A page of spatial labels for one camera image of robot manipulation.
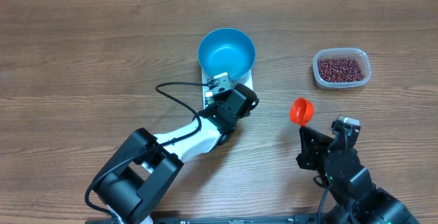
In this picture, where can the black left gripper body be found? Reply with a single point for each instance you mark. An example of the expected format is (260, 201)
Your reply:
(213, 107)

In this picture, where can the red scoop blue handle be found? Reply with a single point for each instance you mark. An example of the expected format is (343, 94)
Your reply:
(301, 111)

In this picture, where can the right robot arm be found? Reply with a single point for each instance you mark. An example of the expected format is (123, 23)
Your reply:
(349, 196)

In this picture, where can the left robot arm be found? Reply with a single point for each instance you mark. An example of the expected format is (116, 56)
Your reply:
(134, 180)

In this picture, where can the white digital kitchen scale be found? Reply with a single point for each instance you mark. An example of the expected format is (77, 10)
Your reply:
(246, 80)

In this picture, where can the blue metal bowl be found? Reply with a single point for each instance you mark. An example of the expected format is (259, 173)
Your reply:
(227, 50)

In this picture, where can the red beans pile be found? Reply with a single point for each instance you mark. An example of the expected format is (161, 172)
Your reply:
(340, 70)

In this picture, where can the clear plastic container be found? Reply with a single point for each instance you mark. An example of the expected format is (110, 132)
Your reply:
(347, 52)

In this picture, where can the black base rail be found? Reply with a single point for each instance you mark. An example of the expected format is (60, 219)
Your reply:
(295, 219)

